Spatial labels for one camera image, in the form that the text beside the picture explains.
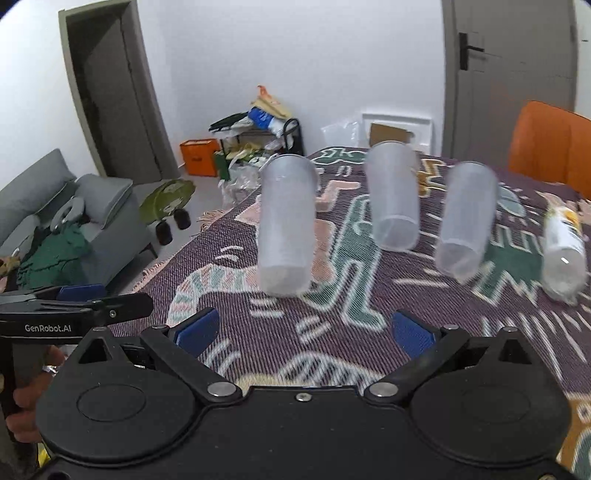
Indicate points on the black door lock handle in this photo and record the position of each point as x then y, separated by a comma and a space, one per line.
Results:
465, 50

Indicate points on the orange leather chair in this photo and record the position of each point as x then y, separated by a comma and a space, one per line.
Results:
553, 145

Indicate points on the green fan on floor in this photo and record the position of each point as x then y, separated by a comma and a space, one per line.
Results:
161, 202

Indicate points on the clear bottle yellow label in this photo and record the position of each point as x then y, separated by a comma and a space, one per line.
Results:
564, 262

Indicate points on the frosted plastic cup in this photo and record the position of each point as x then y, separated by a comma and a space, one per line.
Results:
468, 216
286, 238
391, 170

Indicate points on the grey entrance door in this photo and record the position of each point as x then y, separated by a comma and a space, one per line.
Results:
530, 54

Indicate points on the person's left hand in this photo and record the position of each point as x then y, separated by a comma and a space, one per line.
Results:
22, 424

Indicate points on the colourful woven table blanket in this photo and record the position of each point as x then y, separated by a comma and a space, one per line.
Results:
339, 333

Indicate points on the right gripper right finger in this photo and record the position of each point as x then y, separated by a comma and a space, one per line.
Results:
430, 349

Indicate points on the white framed board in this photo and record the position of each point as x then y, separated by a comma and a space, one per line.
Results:
417, 132

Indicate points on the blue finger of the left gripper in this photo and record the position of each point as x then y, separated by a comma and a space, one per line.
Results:
81, 292

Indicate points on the grey sofa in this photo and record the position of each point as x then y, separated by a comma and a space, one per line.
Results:
61, 230

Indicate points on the dark interior doorway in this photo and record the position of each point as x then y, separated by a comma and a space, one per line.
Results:
113, 94

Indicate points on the orange paper bag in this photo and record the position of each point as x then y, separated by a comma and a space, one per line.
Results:
198, 157

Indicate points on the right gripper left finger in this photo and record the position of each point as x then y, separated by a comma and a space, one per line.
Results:
175, 351

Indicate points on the black cluttered shoe rack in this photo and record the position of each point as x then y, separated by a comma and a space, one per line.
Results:
267, 128

